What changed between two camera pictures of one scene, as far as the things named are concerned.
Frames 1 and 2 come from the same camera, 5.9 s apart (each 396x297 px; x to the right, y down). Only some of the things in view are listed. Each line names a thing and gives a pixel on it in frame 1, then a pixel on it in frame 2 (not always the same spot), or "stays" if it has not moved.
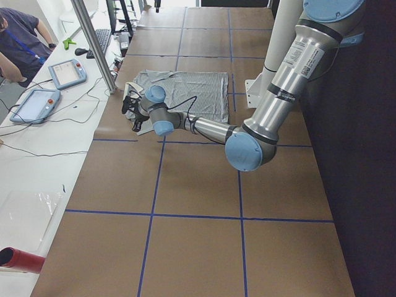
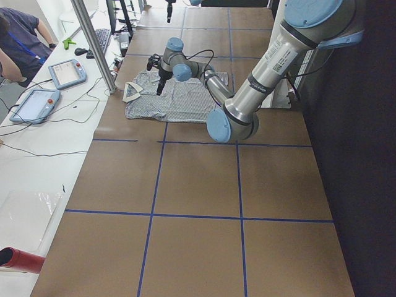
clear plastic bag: [25, 216] stays
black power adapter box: [124, 39] stays
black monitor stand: [113, 23] stays
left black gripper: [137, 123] → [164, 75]
